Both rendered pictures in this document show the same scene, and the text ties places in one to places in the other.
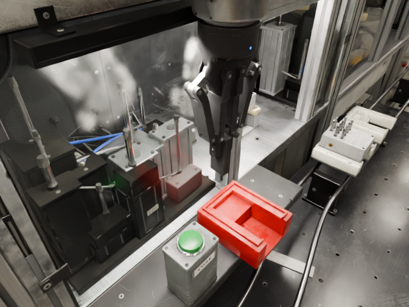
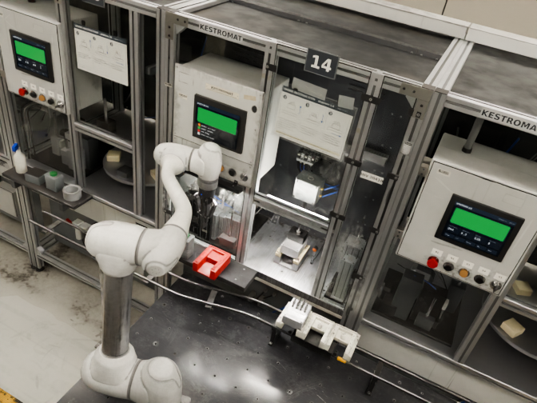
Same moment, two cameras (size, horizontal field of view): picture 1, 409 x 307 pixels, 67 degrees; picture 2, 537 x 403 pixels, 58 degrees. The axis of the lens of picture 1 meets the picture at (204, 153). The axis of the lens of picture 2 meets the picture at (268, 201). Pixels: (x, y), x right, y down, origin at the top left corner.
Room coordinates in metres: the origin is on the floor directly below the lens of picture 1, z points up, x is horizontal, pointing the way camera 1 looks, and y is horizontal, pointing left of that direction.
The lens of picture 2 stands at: (0.02, -1.78, 2.58)
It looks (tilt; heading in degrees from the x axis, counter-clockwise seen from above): 35 degrees down; 69
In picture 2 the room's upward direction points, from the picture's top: 10 degrees clockwise
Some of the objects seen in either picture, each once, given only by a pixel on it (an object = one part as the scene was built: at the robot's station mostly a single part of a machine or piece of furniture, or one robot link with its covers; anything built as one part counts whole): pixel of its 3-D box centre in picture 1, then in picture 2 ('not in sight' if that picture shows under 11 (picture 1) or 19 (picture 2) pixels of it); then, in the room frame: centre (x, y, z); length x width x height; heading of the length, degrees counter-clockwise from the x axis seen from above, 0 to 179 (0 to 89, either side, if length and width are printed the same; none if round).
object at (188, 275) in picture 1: (188, 259); (185, 243); (0.32, 0.03, 0.97); 0.08 x 0.08 x 0.12; 48
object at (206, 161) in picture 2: not in sight; (207, 159); (0.38, -0.03, 1.49); 0.13 x 0.11 x 0.16; 155
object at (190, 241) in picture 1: (190, 242); not in sight; (0.31, 0.02, 1.03); 0.04 x 0.04 x 0.02
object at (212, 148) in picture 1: (211, 145); not in sight; (0.38, -0.01, 1.18); 0.03 x 0.01 x 0.05; 133
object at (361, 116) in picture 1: (354, 142); (316, 333); (0.86, -0.51, 0.84); 0.36 x 0.14 x 0.10; 138
